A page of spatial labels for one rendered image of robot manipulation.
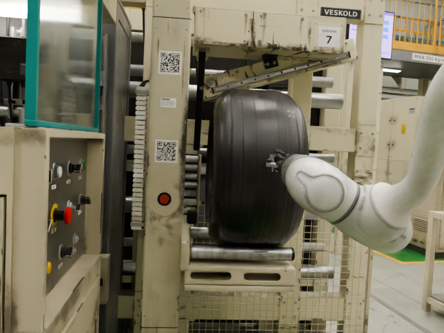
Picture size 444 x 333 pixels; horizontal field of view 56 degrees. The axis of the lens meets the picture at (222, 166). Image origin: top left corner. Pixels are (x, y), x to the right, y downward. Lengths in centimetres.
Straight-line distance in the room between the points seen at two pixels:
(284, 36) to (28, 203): 124
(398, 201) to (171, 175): 78
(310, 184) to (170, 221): 72
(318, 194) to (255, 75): 111
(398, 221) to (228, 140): 56
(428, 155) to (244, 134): 61
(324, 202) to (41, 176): 51
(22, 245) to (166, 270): 73
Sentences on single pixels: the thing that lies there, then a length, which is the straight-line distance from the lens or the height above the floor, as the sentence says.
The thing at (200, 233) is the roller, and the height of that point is 90.
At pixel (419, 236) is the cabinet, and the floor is 21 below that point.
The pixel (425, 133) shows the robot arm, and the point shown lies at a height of 129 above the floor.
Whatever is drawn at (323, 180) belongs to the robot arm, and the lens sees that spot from 81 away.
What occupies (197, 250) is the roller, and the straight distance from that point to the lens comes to 138.
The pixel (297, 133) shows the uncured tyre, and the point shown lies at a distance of 130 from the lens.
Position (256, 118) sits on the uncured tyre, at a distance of 129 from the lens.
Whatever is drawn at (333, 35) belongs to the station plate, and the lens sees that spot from 182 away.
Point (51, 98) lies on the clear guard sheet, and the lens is 91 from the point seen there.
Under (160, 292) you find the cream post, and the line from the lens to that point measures 150.
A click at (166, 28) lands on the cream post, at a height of 162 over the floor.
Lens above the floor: 126
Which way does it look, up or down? 3 degrees down
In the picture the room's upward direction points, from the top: 3 degrees clockwise
